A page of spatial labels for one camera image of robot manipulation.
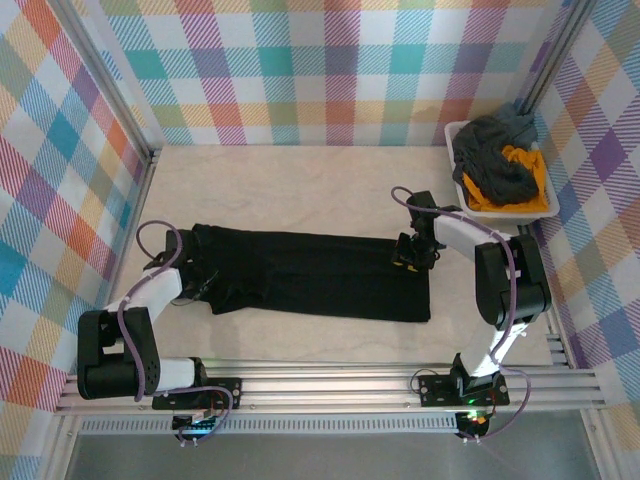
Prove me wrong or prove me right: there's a black t-shirt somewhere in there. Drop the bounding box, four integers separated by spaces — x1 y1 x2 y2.
191 222 432 326

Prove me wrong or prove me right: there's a white plastic basket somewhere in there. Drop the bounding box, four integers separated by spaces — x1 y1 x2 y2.
443 119 560 227

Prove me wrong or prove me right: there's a dark gray t-shirt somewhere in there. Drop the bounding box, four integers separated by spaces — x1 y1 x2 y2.
451 114 539 206

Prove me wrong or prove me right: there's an orange t-shirt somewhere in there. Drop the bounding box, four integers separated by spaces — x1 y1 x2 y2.
460 143 549 214

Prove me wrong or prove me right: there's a small controller board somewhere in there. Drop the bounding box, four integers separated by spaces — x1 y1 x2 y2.
171 413 222 443
453 409 492 442

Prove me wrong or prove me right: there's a blue-gray t-shirt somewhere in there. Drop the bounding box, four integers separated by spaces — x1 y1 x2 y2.
497 101 542 149

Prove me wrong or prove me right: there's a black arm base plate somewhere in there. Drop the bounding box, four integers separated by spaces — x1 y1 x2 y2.
416 370 512 408
151 375 244 412

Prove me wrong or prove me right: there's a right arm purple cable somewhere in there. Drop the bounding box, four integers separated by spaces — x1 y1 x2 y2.
390 185 534 444

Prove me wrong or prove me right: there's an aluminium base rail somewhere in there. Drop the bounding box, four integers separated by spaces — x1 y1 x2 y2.
53 355 607 416

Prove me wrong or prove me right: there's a slotted gray cable duct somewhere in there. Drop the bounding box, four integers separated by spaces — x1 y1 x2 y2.
79 416 461 437

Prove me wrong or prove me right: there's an aluminium corner post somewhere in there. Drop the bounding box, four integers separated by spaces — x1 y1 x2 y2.
518 0 599 117
47 0 164 162

